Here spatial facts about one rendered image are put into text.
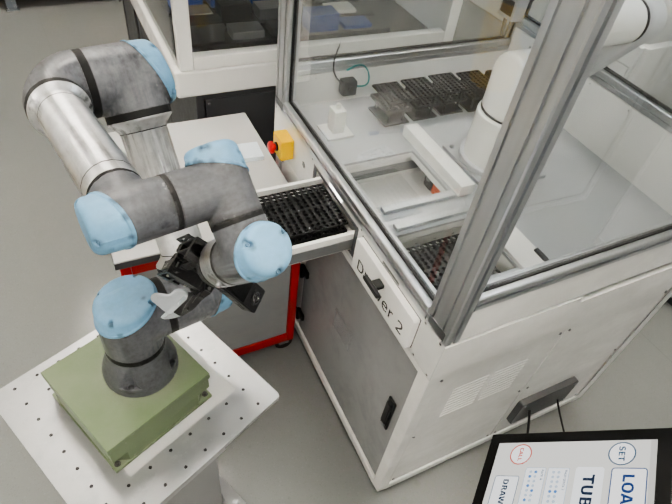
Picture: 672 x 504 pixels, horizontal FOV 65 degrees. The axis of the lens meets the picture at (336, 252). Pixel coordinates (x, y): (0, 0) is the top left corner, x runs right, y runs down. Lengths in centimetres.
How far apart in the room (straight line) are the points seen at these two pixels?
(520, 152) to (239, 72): 144
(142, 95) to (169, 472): 74
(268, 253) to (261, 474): 141
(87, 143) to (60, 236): 204
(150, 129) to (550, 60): 66
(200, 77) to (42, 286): 115
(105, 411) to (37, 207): 193
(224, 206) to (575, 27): 50
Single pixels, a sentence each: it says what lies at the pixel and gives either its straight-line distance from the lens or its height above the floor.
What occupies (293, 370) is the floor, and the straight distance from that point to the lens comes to 220.
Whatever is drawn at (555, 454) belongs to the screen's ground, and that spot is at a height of 106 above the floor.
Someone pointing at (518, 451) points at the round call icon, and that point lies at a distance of 105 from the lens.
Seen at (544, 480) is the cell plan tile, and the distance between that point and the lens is 99.
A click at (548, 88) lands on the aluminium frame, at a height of 155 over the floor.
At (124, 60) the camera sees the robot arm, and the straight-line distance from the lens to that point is 102.
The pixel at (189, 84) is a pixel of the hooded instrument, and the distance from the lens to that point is 210.
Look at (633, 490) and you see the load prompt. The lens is 92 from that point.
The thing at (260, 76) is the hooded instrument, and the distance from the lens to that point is 217.
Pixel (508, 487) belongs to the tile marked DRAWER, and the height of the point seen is 101.
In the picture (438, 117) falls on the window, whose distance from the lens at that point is 105.
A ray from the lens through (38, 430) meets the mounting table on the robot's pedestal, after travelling 133.
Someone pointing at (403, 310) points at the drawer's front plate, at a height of 92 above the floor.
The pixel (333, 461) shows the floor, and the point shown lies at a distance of 205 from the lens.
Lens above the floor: 188
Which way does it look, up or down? 46 degrees down
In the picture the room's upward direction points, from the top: 9 degrees clockwise
